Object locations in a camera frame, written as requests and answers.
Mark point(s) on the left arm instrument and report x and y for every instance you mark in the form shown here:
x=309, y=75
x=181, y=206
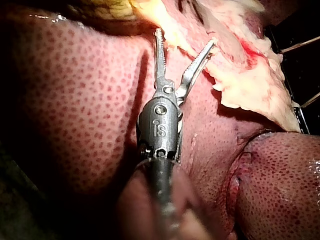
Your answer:
x=160, y=125

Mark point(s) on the left arm instrument jaw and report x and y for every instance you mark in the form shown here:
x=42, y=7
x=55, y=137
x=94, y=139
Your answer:
x=160, y=57
x=195, y=66

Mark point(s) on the dark left arm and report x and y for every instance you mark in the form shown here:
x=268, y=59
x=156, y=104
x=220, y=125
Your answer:
x=162, y=190

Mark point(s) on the gallbladder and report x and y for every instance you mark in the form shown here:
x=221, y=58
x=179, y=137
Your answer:
x=110, y=8

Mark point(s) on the pale fatty tissue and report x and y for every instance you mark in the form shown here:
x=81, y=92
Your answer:
x=240, y=62

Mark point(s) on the dark red liver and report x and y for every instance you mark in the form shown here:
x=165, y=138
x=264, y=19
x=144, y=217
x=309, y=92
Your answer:
x=75, y=100

